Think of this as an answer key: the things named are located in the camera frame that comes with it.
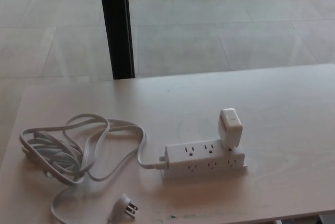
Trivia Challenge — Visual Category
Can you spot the white power adapter plug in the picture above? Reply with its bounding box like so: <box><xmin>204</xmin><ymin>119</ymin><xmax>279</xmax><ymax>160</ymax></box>
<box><xmin>216</xmin><ymin>107</ymin><xmax>244</xmax><ymax>149</ymax></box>

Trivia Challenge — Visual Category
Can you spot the white power strip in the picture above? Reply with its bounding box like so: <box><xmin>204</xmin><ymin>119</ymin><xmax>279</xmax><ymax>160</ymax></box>
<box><xmin>159</xmin><ymin>141</ymin><xmax>249</xmax><ymax>180</ymax></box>

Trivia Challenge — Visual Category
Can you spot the black vertical pillar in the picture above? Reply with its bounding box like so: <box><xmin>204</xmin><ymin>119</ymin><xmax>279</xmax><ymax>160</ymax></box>
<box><xmin>97</xmin><ymin>0</ymin><xmax>136</xmax><ymax>80</ymax></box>

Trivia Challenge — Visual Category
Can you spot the white power strip cord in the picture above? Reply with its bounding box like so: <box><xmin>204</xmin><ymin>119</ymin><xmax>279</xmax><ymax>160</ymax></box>
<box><xmin>19</xmin><ymin>114</ymin><xmax>167</xmax><ymax>224</ymax></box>

